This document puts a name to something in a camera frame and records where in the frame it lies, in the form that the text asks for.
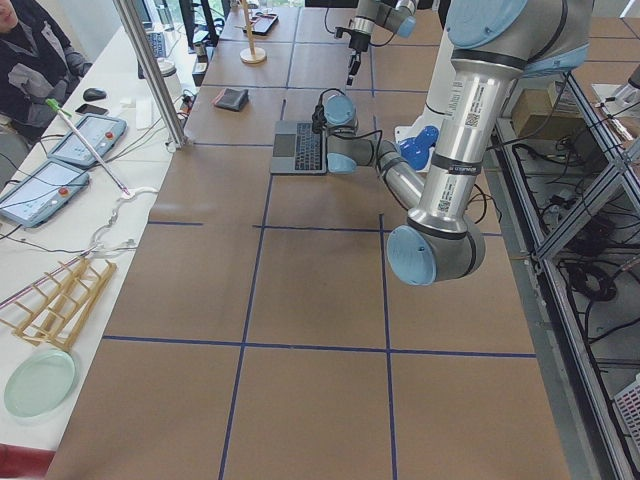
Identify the black smartphone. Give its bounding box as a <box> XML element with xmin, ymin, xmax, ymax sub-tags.
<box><xmin>75</xmin><ymin>103</ymin><xmax>109</xmax><ymax>115</ymax></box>

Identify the light green plate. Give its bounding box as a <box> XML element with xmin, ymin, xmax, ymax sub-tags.
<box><xmin>4</xmin><ymin>349</ymin><xmax>76</xmax><ymax>418</ymax></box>

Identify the teach pendant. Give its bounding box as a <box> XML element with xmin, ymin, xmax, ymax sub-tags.
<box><xmin>48</xmin><ymin>114</ymin><xmax>127</xmax><ymax>168</ymax></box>
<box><xmin>1</xmin><ymin>159</ymin><xmax>90</xmax><ymax>228</ymax></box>

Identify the upper teach pendant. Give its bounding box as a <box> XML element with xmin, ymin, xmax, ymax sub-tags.
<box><xmin>48</xmin><ymin>114</ymin><xmax>127</xmax><ymax>168</ymax></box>

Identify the lower teach pendant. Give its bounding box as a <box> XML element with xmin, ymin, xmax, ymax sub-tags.
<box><xmin>1</xmin><ymin>159</ymin><xmax>90</xmax><ymax>228</ymax></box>

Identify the black computer mouse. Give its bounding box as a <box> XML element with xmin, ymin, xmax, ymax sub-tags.
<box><xmin>83</xmin><ymin>88</ymin><xmax>107</xmax><ymax>102</ymax></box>

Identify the aluminium frame post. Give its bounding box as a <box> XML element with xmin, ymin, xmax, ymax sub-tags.
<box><xmin>113</xmin><ymin>0</ymin><xmax>188</xmax><ymax>150</ymax></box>

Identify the seated person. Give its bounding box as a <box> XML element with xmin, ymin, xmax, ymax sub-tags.
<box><xmin>1</xmin><ymin>1</ymin><xmax>92</xmax><ymax>141</ymax></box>

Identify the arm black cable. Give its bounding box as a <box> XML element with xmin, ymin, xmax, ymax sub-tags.
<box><xmin>312</xmin><ymin>87</ymin><xmax>386</xmax><ymax>146</ymax></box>

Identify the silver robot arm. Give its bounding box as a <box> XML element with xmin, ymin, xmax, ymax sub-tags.
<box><xmin>335</xmin><ymin>0</ymin><xmax>418</xmax><ymax>86</ymax></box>
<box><xmin>312</xmin><ymin>1</ymin><xmax>593</xmax><ymax>285</ymax></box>

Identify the grey folded cloth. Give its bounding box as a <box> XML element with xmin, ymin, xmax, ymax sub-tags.
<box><xmin>212</xmin><ymin>88</ymin><xmax>249</xmax><ymax>112</ymax></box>

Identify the silver laptop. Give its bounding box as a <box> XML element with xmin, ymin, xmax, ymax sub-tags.
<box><xmin>270</xmin><ymin>120</ymin><xmax>327</xmax><ymax>175</ymax></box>

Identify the wooden mug tree stand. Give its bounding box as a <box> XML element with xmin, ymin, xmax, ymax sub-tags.
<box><xmin>239</xmin><ymin>0</ymin><xmax>267</xmax><ymax>65</ymax></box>

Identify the wine glass rack tray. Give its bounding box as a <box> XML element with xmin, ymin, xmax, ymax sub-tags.
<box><xmin>250</xmin><ymin>13</ymin><xmax>279</xmax><ymax>36</ymax></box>

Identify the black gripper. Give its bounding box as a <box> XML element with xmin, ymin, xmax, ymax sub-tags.
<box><xmin>312</xmin><ymin>107</ymin><xmax>327</xmax><ymax>134</ymax></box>
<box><xmin>346</xmin><ymin>31</ymin><xmax>369</xmax><ymax>85</ymax></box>

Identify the wooden dish rack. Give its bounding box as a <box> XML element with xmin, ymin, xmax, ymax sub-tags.
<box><xmin>1</xmin><ymin>256</ymin><xmax>117</xmax><ymax>352</ymax></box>

